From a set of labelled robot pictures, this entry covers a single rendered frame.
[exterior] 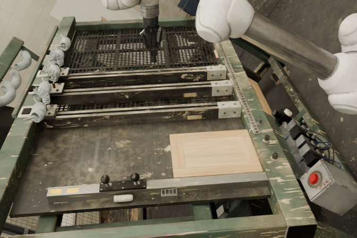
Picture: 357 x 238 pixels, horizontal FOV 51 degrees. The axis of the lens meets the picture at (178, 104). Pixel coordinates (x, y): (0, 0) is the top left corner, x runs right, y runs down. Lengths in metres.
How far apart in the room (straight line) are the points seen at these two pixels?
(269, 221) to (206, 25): 0.78
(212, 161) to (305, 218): 0.49
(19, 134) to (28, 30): 5.13
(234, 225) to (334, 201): 0.38
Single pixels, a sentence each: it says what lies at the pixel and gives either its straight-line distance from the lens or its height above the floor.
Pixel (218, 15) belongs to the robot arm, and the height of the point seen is 1.54.
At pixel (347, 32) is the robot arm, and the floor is 1.03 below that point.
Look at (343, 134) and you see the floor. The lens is 2.79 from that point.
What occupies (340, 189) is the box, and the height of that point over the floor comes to 0.88.
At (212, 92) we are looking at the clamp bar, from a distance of 2.24.
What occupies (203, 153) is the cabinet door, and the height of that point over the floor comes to 1.10.
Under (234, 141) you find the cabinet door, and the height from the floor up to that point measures 0.96.
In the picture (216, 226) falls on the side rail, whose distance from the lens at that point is 1.49.
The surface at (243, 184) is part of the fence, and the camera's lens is 1.68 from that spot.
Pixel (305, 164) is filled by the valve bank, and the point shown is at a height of 0.74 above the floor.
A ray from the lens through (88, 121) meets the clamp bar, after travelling 2.06.
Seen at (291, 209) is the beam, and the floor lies 0.87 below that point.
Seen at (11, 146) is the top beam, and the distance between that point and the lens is 1.91.
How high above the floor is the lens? 1.97
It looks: 22 degrees down
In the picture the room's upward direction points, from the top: 63 degrees counter-clockwise
